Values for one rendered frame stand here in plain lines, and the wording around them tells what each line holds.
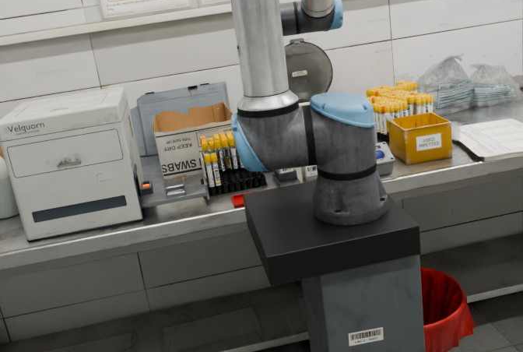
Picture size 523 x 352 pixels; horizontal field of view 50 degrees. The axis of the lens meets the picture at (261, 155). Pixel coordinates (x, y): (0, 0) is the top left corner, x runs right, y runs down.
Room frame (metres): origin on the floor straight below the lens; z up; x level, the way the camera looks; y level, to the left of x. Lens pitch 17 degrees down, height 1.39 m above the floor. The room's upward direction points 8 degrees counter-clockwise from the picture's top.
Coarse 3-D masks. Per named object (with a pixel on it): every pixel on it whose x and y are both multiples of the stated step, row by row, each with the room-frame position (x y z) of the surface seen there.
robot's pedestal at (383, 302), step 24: (384, 264) 0.95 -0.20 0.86; (408, 264) 0.96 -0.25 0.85; (312, 288) 1.02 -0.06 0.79; (336, 288) 0.94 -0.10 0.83; (360, 288) 0.95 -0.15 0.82; (384, 288) 0.95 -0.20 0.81; (408, 288) 0.96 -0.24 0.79; (312, 312) 1.05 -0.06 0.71; (336, 312) 0.94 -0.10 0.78; (360, 312) 0.95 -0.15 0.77; (384, 312) 0.95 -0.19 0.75; (408, 312) 0.96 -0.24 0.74; (312, 336) 1.09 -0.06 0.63; (336, 336) 0.94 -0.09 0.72; (360, 336) 0.94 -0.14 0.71; (384, 336) 0.95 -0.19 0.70; (408, 336) 0.96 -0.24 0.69
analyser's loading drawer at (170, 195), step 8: (184, 184) 1.38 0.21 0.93; (160, 192) 1.38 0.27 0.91; (168, 192) 1.37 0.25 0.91; (176, 192) 1.33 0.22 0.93; (184, 192) 1.33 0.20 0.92; (192, 192) 1.34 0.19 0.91; (200, 192) 1.33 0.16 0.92; (208, 192) 1.33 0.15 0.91; (144, 200) 1.33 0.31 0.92; (152, 200) 1.33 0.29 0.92; (160, 200) 1.32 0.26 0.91; (168, 200) 1.32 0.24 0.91; (176, 200) 1.32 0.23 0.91
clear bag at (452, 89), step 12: (444, 60) 1.96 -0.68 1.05; (432, 72) 1.94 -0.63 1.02; (444, 72) 1.92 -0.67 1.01; (456, 72) 1.93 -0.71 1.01; (420, 84) 1.95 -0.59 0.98; (432, 84) 1.90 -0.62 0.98; (444, 84) 1.88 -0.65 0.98; (456, 84) 1.92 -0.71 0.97; (468, 84) 1.94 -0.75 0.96; (444, 96) 1.87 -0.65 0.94; (456, 96) 1.90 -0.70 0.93; (468, 96) 1.92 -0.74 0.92; (444, 108) 1.87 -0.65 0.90; (456, 108) 1.90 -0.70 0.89; (468, 108) 1.91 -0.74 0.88
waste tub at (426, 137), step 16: (400, 128) 1.45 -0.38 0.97; (416, 128) 1.43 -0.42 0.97; (432, 128) 1.43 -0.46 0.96; (448, 128) 1.44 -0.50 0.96; (400, 144) 1.47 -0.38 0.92; (416, 144) 1.43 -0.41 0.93; (432, 144) 1.43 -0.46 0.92; (448, 144) 1.44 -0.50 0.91; (416, 160) 1.43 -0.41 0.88; (432, 160) 1.43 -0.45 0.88
